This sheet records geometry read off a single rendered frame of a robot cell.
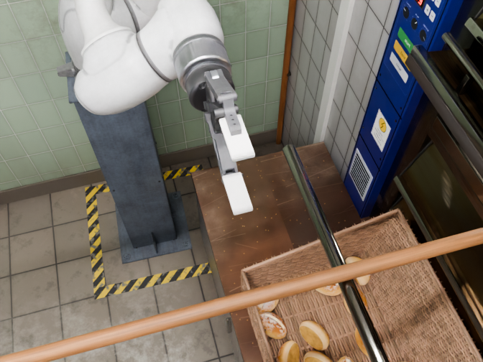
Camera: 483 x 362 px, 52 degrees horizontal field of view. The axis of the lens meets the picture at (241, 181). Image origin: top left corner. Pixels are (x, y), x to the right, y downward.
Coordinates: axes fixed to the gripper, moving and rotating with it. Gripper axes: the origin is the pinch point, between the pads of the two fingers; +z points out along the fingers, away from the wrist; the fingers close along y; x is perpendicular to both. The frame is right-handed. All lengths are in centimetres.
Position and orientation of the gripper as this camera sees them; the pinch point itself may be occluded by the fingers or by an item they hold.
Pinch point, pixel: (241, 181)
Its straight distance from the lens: 69.0
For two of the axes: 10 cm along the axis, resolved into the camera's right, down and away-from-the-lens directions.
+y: 0.0, 5.5, 8.3
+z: 2.7, 8.0, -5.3
